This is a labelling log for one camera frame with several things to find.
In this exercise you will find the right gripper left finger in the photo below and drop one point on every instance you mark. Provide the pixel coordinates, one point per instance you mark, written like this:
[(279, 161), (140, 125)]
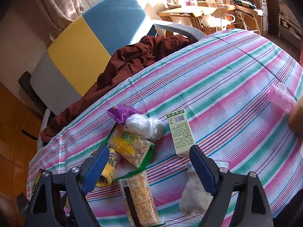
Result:
[(60, 199)]

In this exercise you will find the long cracker packet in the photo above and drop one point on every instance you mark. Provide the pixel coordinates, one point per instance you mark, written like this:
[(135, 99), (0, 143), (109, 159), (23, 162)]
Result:
[(138, 200)]

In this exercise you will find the beige knitted pouch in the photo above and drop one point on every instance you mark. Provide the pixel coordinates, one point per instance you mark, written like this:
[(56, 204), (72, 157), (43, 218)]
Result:
[(195, 199)]

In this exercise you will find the purple snack wrapper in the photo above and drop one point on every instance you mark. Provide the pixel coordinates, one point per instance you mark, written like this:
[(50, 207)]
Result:
[(121, 112)]

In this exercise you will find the beige patterned curtain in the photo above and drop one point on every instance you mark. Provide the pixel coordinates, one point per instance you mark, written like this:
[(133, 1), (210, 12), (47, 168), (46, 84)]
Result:
[(49, 18)]

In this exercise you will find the wooden wardrobe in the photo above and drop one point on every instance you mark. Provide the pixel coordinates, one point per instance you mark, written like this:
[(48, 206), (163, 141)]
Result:
[(19, 130)]

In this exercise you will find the person's right hand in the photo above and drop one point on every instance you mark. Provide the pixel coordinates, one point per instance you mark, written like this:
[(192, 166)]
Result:
[(295, 118)]

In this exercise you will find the green white small carton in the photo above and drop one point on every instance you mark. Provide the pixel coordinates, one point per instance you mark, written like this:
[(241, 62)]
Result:
[(181, 132)]

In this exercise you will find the black rolled mat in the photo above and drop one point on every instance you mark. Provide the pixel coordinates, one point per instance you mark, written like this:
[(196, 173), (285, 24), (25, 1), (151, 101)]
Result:
[(24, 82)]

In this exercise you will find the yellow patterned sock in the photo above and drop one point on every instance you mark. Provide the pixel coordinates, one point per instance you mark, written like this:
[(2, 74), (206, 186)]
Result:
[(106, 177)]

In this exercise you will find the green yellow snack packet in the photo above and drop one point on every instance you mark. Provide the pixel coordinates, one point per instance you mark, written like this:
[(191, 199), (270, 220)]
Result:
[(136, 150)]

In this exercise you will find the grey yellow blue chair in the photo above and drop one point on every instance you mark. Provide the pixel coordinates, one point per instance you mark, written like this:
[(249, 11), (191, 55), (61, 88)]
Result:
[(73, 62)]

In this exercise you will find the white plastic bag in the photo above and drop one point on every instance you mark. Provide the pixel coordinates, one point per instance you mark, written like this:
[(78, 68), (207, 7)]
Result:
[(146, 127)]

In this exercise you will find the dark red cloth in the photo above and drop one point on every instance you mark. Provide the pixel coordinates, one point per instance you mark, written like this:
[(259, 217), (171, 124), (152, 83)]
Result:
[(124, 63)]

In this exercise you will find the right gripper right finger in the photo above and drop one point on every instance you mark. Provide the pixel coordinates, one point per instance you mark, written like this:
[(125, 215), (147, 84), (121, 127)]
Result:
[(252, 207)]

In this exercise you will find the striped pink green tablecloth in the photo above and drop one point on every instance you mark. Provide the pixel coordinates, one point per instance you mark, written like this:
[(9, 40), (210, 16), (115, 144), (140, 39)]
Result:
[(222, 83)]

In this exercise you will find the wooden side table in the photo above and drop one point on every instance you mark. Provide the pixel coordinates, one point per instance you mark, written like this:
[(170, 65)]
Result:
[(196, 13)]

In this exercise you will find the pink plastic cup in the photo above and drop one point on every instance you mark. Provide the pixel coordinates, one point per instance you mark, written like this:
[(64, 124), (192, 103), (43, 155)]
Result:
[(280, 97)]

